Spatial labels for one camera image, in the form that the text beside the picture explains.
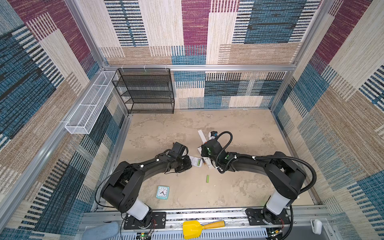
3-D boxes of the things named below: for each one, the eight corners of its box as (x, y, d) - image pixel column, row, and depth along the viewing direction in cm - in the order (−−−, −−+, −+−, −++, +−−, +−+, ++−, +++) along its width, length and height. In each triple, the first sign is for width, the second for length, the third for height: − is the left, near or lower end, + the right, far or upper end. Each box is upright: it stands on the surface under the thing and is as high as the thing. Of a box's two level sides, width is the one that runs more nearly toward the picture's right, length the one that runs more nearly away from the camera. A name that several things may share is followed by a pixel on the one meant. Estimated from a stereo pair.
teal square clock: (156, 199, 82) (155, 197, 79) (158, 187, 86) (157, 185, 83) (168, 199, 82) (167, 197, 79) (169, 187, 86) (168, 185, 83)
